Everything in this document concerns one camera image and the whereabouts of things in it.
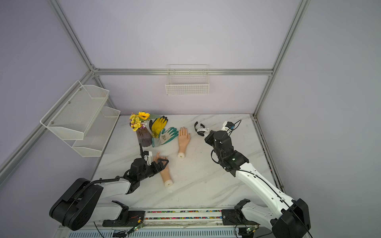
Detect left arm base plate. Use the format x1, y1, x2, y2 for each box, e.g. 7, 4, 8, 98
102, 210, 146, 227

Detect yellow black work glove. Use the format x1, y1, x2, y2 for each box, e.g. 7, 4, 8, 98
149, 116, 168, 138

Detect green white work glove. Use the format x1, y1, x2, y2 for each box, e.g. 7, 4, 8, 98
152, 127, 179, 147

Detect white two-tier mesh shelf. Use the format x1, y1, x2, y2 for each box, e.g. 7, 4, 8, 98
40, 81, 121, 157

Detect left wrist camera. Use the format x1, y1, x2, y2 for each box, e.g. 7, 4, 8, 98
143, 151, 153, 166

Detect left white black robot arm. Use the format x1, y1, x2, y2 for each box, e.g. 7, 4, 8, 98
49, 157, 169, 231

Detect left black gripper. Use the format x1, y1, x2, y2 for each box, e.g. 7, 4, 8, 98
139, 159, 168, 181

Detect yellow artificial flower bouquet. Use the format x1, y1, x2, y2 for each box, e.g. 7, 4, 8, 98
130, 111, 161, 132

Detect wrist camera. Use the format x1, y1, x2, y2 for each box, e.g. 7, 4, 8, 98
221, 121, 235, 132
143, 151, 153, 166

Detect fist mannequin hand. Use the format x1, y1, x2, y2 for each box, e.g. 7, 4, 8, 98
153, 152, 173, 188

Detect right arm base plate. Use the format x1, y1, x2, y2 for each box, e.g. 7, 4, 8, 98
221, 209, 258, 226

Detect aluminium rail front frame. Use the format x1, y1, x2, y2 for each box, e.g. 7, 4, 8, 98
54, 208, 274, 238

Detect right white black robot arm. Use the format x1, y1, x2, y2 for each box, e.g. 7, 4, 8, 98
204, 128, 311, 238

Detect purple ribbed glass vase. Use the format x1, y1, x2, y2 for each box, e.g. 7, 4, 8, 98
136, 128, 152, 147

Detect black digital wrist watch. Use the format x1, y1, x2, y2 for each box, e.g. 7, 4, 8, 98
194, 122, 208, 137

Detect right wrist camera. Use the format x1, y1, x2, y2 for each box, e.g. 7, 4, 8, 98
221, 121, 235, 132

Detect white wire wall basket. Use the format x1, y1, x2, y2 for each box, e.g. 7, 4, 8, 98
165, 64, 209, 96

